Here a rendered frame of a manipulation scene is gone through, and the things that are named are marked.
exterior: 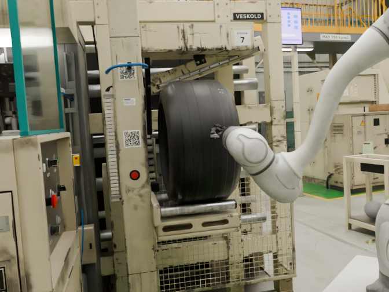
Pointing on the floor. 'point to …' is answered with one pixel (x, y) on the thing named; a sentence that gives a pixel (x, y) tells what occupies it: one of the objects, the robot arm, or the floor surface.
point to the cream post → (135, 273)
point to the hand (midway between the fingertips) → (217, 128)
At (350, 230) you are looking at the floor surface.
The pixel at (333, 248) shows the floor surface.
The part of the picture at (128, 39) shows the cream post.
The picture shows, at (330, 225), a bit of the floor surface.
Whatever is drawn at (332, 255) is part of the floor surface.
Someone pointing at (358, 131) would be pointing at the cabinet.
